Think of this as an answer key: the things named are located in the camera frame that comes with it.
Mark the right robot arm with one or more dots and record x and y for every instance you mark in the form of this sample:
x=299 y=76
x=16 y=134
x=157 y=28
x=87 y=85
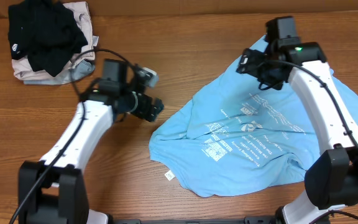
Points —
x=331 y=183

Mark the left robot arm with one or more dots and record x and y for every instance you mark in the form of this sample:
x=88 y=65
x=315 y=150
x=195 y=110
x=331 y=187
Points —
x=52 y=190

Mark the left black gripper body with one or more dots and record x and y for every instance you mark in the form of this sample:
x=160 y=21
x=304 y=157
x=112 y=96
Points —
x=150 y=109

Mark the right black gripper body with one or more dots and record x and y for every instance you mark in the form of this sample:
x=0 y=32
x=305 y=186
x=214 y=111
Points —
x=262 y=70

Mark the light blue printed t-shirt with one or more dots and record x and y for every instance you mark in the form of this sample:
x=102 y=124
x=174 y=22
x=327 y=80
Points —
x=232 y=138

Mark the black garment on pile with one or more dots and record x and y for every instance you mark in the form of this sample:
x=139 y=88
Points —
x=46 y=33

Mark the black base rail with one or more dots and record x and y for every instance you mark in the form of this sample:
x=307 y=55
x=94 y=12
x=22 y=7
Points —
x=191 y=221

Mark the grey-blue folded garment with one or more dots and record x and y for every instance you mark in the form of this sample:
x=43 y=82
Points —
x=83 y=69

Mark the beige folded garment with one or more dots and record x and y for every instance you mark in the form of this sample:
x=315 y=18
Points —
x=81 y=14

